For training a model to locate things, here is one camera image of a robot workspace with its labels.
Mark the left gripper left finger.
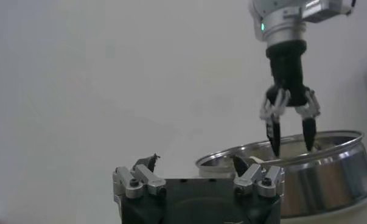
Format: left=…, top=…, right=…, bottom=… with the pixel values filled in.
left=112, top=153, right=167, bottom=200

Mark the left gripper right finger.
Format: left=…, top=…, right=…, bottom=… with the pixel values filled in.
left=230, top=154, right=286, bottom=199

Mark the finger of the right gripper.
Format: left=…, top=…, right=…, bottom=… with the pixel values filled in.
left=259, top=88, right=292, bottom=158
left=294, top=88, right=321, bottom=152

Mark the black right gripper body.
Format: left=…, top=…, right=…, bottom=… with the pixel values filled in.
left=265, top=39, right=312, bottom=108

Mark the stainless steel steamer basket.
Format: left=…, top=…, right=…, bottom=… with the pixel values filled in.
left=195, top=130, right=367, bottom=219

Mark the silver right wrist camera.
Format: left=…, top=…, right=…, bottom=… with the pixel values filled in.
left=301, top=0, right=354, bottom=24

